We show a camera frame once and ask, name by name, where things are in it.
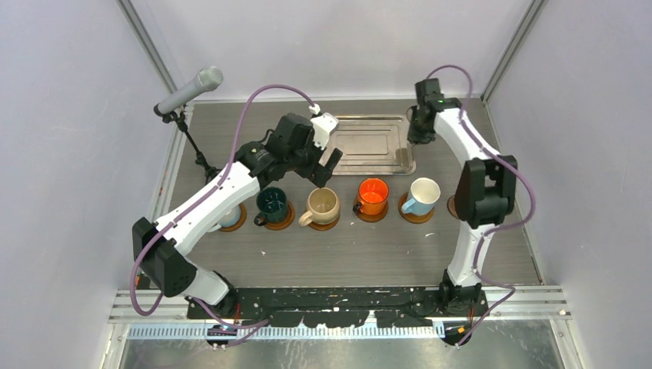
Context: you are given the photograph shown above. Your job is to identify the beige mug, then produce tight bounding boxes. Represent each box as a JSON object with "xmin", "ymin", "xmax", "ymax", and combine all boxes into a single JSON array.
[{"xmin": 298, "ymin": 188, "xmax": 341, "ymax": 227}]

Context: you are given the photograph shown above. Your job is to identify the orange mug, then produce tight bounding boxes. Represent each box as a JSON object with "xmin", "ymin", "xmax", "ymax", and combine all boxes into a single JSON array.
[{"xmin": 354, "ymin": 178, "xmax": 389, "ymax": 204}]

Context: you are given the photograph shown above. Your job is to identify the dark green mug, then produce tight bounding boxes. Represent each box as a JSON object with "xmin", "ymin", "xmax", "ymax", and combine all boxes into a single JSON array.
[{"xmin": 254, "ymin": 187, "xmax": 289, "ymax": 226}]

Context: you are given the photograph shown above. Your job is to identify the metal tray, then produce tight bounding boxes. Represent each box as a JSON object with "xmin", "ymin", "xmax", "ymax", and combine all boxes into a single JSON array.
[{"xmin": 320, "ymin": 115, "xmax": 416, "ymax": 176}]

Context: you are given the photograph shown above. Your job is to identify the orange brown coaster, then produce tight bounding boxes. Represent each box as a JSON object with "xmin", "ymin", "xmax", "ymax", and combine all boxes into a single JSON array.
[
  {"xmin": 218, "ymin": 203, "xmax": 247, "ymax": 232},
  {"xmin": 398, "ymin": 192, "xmax": 435, "ymax": 224}
]

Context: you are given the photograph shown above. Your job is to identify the light blue mug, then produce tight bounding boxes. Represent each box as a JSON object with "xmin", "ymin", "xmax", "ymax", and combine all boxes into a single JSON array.
[{"xmin": 401, "ymin": 178, "xmax": 441, "ymax": 216}]

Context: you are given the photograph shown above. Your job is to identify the white blue mug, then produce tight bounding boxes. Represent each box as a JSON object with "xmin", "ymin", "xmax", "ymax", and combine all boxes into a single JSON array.
[{"xmin": 208, "ymin": 205, "xmax": 241, "ymax": 232}]

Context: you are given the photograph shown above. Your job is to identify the orange brown coaster front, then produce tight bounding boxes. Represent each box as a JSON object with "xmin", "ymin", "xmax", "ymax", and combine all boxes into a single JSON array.
[{"xmin": 398, "ymin": 192, "xmax": 435, "ymax": 224}]

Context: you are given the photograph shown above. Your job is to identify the dark wooden coaster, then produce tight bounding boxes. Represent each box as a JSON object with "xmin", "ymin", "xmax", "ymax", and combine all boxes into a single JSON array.
[{"xmin": 447, "ymin": 195, "xmax": 458, "ymax": 219}]

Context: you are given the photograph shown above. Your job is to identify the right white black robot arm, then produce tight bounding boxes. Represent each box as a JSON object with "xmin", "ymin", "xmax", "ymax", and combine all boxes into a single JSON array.
[{"xmin": 407, "ymin": 78, "xmax": 517, "ymax": 316}]

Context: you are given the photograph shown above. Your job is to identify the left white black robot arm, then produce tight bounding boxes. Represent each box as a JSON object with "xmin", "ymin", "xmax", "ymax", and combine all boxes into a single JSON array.
[{"xmin": 132, "ymin": 113, "xmax": 342, "ymax": 318}]

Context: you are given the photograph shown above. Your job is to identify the grey microphone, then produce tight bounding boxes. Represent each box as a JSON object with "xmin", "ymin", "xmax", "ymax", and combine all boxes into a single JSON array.
[{"xmin": 153, "ymin": 66, "xmax": 224, "ymax": 117}]

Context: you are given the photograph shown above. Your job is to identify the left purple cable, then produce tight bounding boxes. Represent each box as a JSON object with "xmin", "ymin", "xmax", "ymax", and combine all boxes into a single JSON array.
[{"xmin": 128, "ymin": 84, "xmax": 321, "ymax": 348}]

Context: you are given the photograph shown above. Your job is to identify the purple cable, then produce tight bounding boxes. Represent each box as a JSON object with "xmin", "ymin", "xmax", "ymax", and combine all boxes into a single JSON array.
[
  {"xmin": 425, "ymin": 65, "xmax": 537, "ymax": 348},
  {"xmin": 128, "ymin": 84, "xmax": 321, "ymax": 348}
]

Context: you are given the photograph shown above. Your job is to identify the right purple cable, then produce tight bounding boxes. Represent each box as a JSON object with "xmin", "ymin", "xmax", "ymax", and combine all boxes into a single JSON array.
[{"xmin": 425, "ymin": 65, "xmax": 537, "ymax": 348}]

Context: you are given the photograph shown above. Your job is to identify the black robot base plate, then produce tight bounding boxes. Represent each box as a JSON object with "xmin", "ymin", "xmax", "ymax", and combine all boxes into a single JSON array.
[{"xmin": 187, "ymin": 287, "xmax": 487, "ymax": 328}]

